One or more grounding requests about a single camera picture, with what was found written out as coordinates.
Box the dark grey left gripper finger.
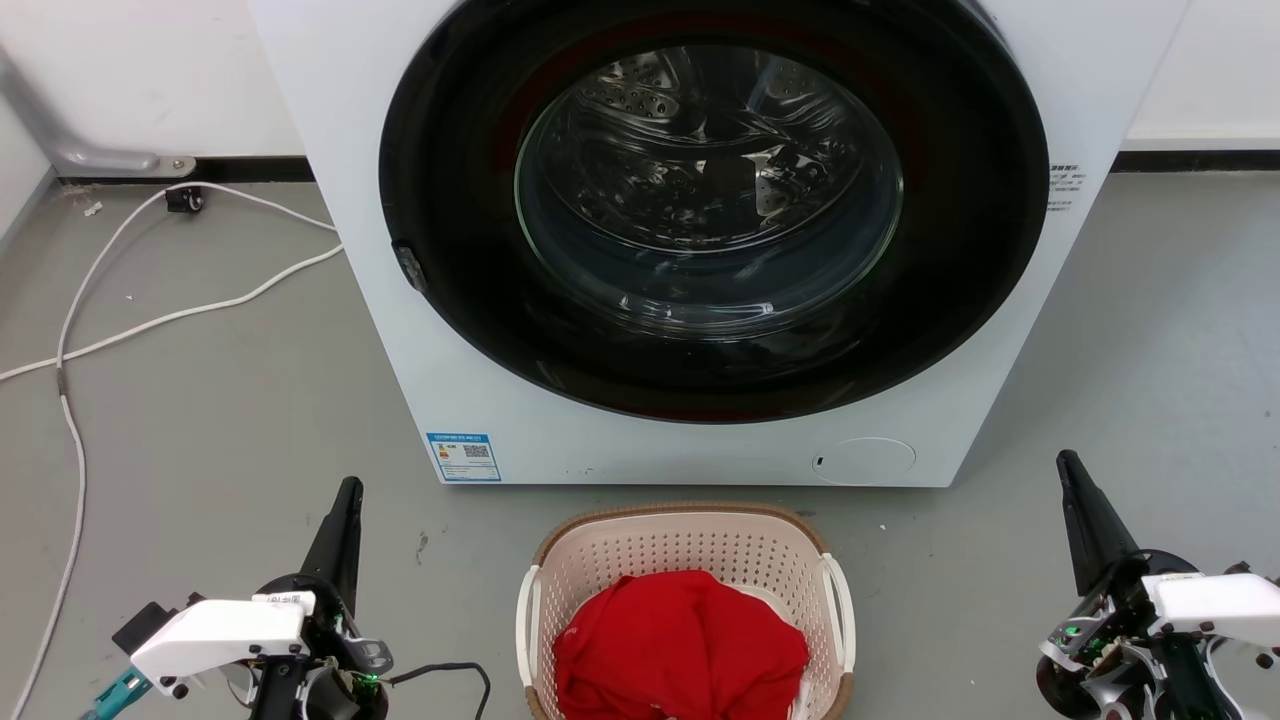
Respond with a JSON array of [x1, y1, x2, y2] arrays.
[[298, 476, 364, 613]]

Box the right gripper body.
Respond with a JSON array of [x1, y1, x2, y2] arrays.
[[1036, 549, 1201, 720]]

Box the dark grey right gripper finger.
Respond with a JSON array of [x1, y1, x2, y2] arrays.
[[1056, 449, 1142, 598]]

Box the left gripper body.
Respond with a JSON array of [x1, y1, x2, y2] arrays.
[[228, 573, 395, 720]]

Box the beige perforated plastic laundry basket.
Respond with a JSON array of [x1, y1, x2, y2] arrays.
[[515, 502, 858, 720]]

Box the blue white energy label sticker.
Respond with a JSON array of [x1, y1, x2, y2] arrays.
[[426, 432, 502, 484]]

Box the teal plastic connector piece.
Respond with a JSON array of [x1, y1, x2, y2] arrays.
[[82, 668, 153, 720]]

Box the round white filter cover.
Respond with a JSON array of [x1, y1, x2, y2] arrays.
[[811, 436, 918, 487]]

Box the black round washer door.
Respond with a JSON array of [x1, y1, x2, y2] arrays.
[[378, 0, 1051, 425]]

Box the small printed text sticker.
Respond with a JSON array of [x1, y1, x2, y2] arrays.
[[1046, 163, 1087, 215]]

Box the red garment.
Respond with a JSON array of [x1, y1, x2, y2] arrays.
[[552, 570, 810, 720]]

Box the white front-load washing machine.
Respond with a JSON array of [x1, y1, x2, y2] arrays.
[[247, 0, 1194, 489]]

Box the thin black left gripper cable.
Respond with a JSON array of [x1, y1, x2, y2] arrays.
[[385, 661, 492, 720]]

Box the long white power cable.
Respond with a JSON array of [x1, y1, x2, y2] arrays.
[[0, 243, 345, 383]]

